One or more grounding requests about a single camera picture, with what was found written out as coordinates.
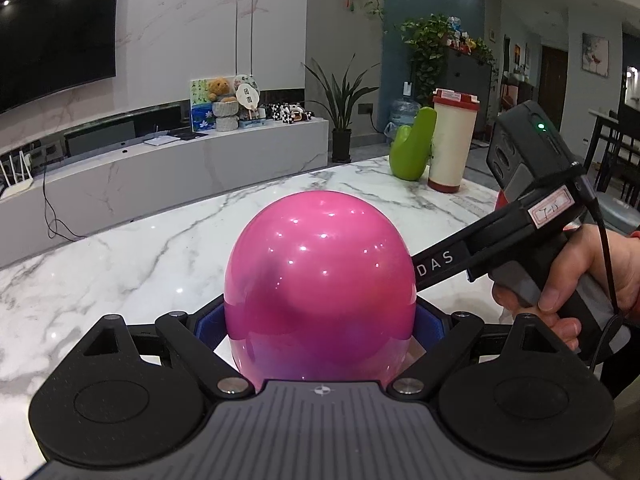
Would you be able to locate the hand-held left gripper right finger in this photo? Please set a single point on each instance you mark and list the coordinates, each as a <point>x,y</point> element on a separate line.
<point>426,325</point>

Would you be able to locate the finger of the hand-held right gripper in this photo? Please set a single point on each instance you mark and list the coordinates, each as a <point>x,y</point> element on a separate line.
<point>442,265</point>

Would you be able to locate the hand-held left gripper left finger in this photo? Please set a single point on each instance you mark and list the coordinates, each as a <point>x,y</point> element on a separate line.
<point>210,321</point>

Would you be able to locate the pink egg-shaped plastic container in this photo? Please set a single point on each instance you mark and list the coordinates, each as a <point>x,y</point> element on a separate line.
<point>320,280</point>

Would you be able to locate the person's right hand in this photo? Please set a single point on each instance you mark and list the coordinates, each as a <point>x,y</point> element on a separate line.
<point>600,265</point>

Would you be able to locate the red chair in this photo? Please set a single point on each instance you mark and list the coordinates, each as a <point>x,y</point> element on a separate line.
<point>502,200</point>

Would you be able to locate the dark brown door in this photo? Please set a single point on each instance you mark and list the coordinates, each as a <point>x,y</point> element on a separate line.
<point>552,82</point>

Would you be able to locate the white tumbler with red lid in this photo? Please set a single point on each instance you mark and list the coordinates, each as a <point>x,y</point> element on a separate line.
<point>450,145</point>

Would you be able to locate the dark dining table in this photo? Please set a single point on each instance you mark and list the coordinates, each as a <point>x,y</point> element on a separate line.
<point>602,115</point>

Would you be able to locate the dark grey shoe cabinet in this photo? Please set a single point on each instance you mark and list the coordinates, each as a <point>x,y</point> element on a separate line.
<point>470,85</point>

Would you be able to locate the dark dining chair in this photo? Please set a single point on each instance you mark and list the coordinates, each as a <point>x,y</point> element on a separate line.
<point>627,125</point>

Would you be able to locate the green curved plastic vase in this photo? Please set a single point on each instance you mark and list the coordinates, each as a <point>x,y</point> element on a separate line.
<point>410,152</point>

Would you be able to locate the blue water jug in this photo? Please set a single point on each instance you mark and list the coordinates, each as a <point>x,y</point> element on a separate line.
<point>402,115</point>

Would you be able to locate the small colourful figurines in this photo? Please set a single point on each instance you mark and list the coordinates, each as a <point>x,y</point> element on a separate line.
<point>460,37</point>

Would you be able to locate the white marble television cabinet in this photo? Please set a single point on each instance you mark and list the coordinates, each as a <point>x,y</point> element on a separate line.
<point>175,180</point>

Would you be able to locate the tall potted leafy plant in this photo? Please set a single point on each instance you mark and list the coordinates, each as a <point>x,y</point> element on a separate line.
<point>342,147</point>

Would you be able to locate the trailing ivy plant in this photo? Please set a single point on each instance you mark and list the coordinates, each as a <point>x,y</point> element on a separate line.
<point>425,40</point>

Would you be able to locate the black flat tablet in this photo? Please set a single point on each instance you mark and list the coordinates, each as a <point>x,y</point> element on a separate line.
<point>186,135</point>

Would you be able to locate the grey woven pot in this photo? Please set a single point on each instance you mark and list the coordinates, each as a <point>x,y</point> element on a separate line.
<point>226,123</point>
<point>225,108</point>

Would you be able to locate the person's dark clothing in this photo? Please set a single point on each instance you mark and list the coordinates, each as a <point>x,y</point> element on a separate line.
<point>625,360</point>

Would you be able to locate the green and blue painting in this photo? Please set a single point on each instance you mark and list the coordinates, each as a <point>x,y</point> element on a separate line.
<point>199,115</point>

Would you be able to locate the grey flat screen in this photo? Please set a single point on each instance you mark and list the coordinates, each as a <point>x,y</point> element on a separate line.
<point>100,139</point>

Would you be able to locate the black and white toys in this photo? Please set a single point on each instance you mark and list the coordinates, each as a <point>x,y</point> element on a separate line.
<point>290,112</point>

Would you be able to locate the white round hand fan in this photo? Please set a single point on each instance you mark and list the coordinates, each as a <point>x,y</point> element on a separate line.
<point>248,95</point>

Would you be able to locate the brown teddy bear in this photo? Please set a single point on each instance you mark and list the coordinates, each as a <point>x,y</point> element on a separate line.
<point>220,90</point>

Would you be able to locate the white router with antennas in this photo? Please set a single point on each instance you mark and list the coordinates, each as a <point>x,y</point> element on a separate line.
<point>17,189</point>

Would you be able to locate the large black television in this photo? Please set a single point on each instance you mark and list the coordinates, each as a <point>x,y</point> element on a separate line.
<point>50,30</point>

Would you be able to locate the framed wall picture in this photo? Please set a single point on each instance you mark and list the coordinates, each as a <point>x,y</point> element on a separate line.
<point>595,55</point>

